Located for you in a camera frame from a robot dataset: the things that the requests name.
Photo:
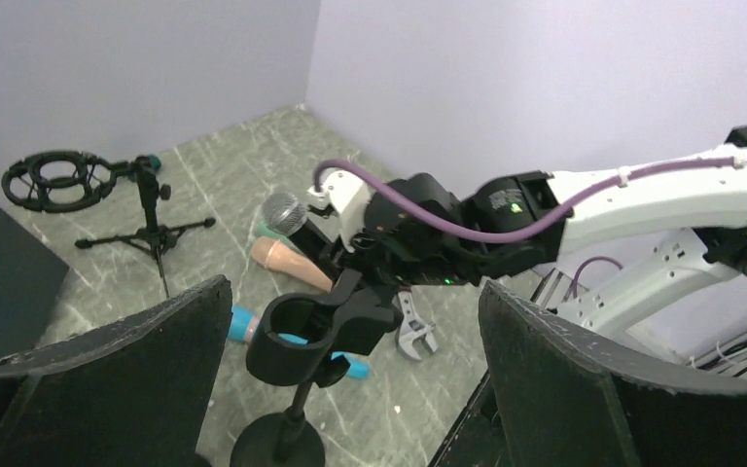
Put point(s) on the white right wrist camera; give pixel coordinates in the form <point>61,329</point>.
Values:
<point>348,196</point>

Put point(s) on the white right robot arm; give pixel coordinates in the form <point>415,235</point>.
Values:
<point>517,222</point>

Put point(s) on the mint green microphone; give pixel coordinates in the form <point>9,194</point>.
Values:
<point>261,229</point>

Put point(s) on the pink microphone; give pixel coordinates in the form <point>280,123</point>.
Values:
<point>274,255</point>

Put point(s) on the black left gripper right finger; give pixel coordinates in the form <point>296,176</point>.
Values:
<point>569,397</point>

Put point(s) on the red handle adjustable wrench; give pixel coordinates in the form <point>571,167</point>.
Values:
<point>413,329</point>

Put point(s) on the green handle screwdriver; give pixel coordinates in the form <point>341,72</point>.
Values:
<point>152,162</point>

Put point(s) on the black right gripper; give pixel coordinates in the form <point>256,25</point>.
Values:
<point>396,248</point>

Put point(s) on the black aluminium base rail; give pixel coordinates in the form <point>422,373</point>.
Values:
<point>476,438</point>

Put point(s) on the silver black microphone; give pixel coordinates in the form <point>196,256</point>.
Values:
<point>284,214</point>

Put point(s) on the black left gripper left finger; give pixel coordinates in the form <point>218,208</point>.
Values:
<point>130,393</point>

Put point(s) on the black round base stand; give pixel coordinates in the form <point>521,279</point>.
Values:
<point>302,340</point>

